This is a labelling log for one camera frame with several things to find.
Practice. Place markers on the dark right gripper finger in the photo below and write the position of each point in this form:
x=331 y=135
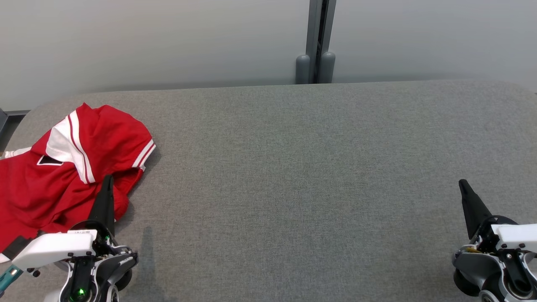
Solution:
x=473 y=209

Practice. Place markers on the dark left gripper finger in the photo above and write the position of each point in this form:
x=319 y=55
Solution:
x=105 y=205

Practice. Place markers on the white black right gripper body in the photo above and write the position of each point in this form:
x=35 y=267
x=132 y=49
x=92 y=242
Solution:
x=516 y=237

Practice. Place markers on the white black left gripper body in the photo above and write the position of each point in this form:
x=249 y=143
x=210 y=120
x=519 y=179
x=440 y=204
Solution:
x=54 y=247

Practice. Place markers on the red and white shirt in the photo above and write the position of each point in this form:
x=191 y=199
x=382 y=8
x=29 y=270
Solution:
x=37 y=188

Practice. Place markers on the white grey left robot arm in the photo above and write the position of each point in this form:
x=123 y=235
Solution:
x=113 y=268

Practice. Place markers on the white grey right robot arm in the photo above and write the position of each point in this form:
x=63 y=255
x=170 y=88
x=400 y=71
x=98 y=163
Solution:
x=474 y=264

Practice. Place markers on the dark left wrist camera box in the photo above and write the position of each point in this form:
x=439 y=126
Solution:
x=16 y=247

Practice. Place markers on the teal left camera plug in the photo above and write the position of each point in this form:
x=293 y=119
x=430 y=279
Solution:
x=8 y=277

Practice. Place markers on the grey partition post with foot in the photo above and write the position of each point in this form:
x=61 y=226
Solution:
x=16 y=113

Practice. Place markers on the grey double partition post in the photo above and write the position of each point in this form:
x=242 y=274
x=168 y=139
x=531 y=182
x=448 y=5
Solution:
x=312 y=33

